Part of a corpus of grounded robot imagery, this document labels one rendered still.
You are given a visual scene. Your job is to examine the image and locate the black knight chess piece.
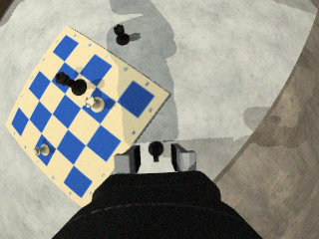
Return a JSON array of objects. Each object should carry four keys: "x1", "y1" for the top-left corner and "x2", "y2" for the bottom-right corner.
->
[{"x1": 149, "y1": 141, "x2": 163, "y2": 162}]

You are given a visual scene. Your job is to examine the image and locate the white pawn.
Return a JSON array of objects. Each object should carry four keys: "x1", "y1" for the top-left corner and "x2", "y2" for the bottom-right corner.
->
[{"x1": 32, "y1": 143, "x2": 50, "y2": 155}]

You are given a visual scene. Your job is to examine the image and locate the blue and cream chessboard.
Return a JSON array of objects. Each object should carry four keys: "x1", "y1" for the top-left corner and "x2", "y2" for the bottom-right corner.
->
[{"x1": 6, "y1": 26, "x2": 169, "y2": 207}]

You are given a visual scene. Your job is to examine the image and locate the black chess king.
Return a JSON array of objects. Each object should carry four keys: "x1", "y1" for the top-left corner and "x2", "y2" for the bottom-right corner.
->
[{"x1": 55, "y1": 72, "x2": 87, "y2": 96}]

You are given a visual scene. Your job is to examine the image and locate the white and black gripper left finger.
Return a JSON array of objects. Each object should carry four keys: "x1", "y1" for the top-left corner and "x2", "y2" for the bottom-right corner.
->
[{"x1": 114, "y1": 145, "x2": 141, "y2": 174}]

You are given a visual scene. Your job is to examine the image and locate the black rook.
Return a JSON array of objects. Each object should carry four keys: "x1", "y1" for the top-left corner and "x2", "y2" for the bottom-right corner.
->
[{"x1": 114, "y1": 24, "x2": 130, "y2": 46}]

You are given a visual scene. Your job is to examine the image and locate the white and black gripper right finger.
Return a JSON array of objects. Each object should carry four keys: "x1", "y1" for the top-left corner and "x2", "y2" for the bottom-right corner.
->
[{"x1": 170, "y1": 143, "x2": 196, "y2": 172}]

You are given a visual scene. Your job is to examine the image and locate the white rook chess piece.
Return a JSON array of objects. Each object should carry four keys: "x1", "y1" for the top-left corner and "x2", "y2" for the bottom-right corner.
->
[{"x1": 84, "y1": 96, "x2": 105, "y2": 113}]

